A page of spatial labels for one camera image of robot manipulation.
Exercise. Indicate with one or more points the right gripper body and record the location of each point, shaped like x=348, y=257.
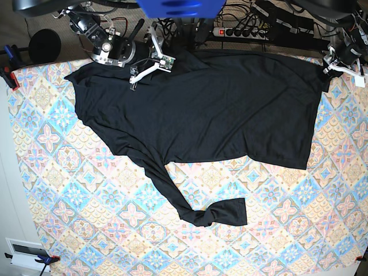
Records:
x=127, y=52

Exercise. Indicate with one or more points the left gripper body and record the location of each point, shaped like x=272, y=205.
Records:
x=347, y=55

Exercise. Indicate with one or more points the black t-shirt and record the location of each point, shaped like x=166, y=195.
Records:
x=214, y=105

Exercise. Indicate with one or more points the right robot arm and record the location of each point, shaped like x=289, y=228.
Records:
x=110, y=47

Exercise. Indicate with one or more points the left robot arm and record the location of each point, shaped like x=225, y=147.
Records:
x=352, y=30

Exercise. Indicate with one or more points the black round speaker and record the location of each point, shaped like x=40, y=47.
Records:
x=44, y=46

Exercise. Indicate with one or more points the white power strip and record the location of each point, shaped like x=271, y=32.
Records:
x=246, y=33

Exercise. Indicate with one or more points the blue clamp upper left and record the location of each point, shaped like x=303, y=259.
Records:
x=10, y=51

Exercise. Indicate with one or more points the orange black clamp left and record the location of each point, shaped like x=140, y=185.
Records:
x=9, y=77

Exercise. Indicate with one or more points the patterned tablecloth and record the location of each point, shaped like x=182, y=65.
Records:
x=102, y=216

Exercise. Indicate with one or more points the orange clamp lower right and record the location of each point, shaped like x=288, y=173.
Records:
x=361, y=259

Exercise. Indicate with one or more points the blue orange clamp lower left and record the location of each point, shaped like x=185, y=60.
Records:
x=46, y=260

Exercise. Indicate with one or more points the white floor vent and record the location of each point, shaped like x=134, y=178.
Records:
x=24, y=254

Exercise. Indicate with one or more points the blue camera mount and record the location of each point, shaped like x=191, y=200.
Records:
x=181, y=8

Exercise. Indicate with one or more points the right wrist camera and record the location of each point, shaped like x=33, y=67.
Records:
x=166, y=63

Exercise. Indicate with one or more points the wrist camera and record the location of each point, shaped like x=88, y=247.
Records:
x=360, y=81
x=166, y=63

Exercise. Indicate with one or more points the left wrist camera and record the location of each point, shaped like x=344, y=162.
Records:
x=360, y=81

